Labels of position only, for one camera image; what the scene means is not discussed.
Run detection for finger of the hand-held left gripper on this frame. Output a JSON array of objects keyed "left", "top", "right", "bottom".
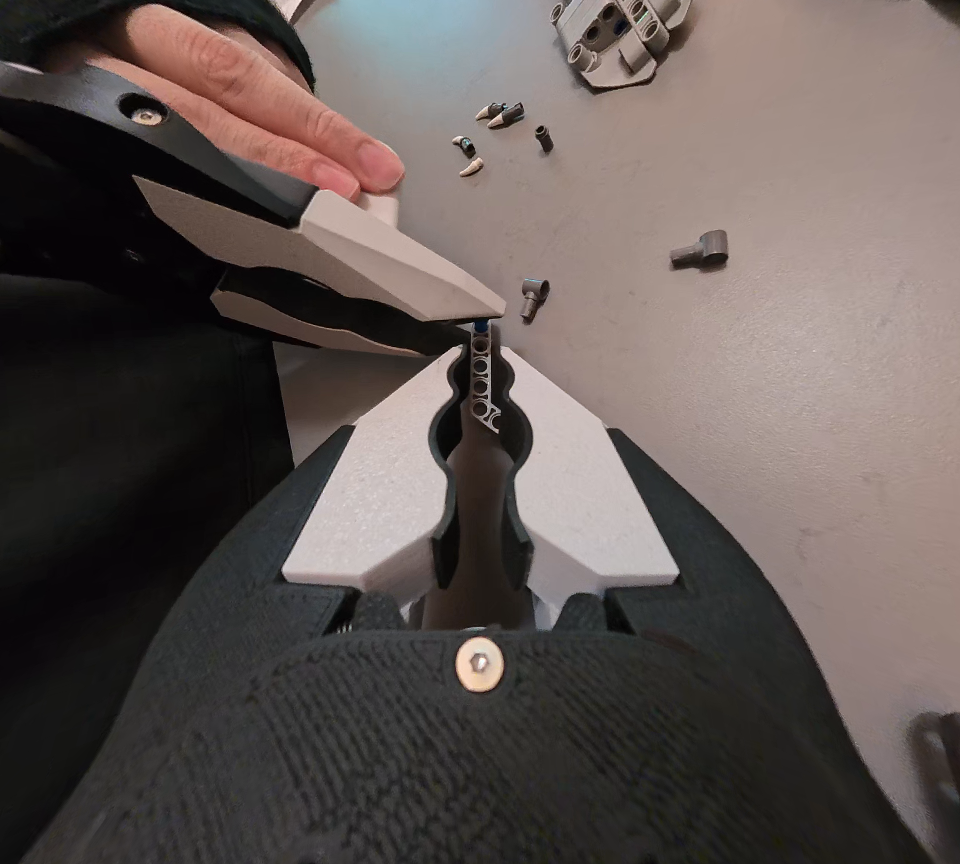
[
  {"left": 210, "top": 271, "right": 470, "bottom": 359},
  {"left": 133, "top": 175, "right": 509, "bottom": 324}
]

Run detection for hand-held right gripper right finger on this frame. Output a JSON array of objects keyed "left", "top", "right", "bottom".
[{"left": 487, "top": 342, "right": 682, "bottom": 629}]

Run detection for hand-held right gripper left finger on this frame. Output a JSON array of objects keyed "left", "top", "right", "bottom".
[{"left": 281, "top": 345, "right": 470, "bottom": 631}]

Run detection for grey perforated toy beam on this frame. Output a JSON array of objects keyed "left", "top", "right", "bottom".
[{"left": 463, "top": 324, "right": 507, "bottom": 430}]

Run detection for grey desk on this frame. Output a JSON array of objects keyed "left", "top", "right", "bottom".
[{"left": 273, "top": 0, "right": 960, "bottom": 805}]

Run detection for person's left hand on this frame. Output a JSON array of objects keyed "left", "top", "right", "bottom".
[{"left": 93, "top": 1, "right": 407, "bottom": 199}]

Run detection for person's black trousers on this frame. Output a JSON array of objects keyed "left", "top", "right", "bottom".
[{"left": 0, "top": 271, "right": 295, "bottom": 864}]

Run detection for grey plastic part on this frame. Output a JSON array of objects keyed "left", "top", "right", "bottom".
[{"left": 907, "top": 710, "right": 960, "bottom": 816}]

